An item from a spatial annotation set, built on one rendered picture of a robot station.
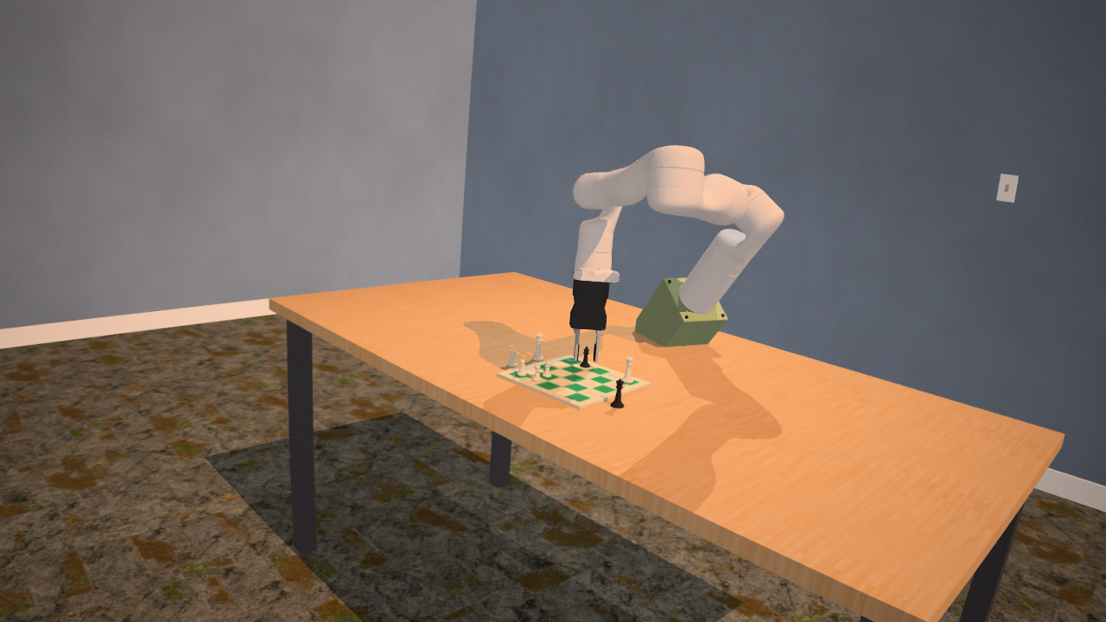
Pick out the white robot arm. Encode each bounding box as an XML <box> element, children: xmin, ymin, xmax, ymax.
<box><xmin>573</xmin><ymin>146</ymin><xmax>784</xmax><ymax>314</ymax></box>

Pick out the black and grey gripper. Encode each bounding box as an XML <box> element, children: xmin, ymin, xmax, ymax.
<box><xmin>568</xmin><ymin>249</ymin><xmax>620</xmax><ymax>362</ymax></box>

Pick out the green and cream chessboard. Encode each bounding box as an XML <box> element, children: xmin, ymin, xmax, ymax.
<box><xmin>497</xmin><ymin>355</ymin><xmax>651</xmax><ymax>410</ymax></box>

